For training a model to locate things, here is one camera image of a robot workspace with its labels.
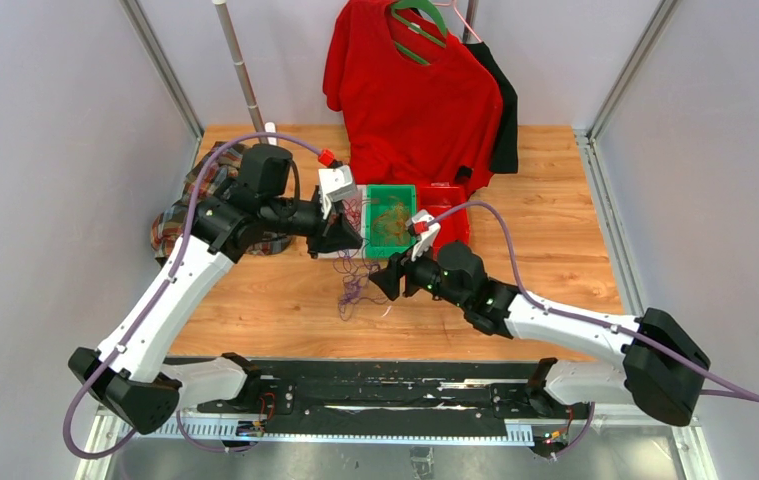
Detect plaid flannel shirt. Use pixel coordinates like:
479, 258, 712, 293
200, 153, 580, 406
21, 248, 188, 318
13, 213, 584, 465
150, 142, 293, 266

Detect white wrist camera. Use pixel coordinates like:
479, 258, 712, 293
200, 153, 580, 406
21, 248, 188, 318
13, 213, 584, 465
406, 209, 441, 261
318, 165, 358, 220

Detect coloured wire bundle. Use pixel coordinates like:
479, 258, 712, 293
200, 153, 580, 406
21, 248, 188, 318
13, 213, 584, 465
332, 198, 394, 323

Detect green clothes hanger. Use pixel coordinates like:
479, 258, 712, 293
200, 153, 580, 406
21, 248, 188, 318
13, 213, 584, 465
385, 1, 450, 67

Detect metal rack pole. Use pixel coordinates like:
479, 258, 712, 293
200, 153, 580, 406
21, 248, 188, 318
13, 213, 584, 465
212, 0, 267, 133

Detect pink clothes hanger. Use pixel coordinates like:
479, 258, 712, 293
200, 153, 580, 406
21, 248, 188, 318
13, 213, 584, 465
434, 0, 483, 44

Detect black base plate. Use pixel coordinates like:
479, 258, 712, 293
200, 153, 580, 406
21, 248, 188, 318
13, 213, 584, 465
198, 359, 588, 439

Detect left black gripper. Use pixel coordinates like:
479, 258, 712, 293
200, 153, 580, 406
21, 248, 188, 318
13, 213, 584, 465
262, 193, 364, 259

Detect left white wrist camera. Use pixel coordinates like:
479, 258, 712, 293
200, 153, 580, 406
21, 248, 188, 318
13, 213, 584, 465
318, 165, 358, 220

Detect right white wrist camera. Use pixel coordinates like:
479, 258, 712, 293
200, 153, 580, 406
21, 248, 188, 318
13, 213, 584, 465
406, 209, 441, 261

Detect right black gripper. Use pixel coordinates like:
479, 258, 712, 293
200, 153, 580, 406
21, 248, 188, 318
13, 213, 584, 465
369, 237, 468, 310

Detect white plastic bin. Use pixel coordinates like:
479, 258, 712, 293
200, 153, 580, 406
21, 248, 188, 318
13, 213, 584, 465
318, 185, 367, 260

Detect red plastic bin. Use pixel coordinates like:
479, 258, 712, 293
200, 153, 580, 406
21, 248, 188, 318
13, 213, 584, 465
415, 182, 472, 256

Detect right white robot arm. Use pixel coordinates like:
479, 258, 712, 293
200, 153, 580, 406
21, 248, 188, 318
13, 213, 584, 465
369, 242, 711, 426

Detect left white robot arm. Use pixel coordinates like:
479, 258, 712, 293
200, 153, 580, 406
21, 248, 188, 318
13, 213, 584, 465
68, 143, 362, 434

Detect orange wires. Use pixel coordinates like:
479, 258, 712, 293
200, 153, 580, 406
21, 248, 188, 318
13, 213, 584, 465
370, 192, 415, 248

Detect black t-shirt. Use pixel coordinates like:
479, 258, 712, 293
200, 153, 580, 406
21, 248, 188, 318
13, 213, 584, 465
465, 42, 519, 174

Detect red t-shirt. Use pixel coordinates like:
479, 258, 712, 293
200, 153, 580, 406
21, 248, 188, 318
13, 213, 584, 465
322, 1, 503, 193

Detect green plastic bin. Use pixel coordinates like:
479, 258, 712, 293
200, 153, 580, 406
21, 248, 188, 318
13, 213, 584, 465
364, 185, 416, 259

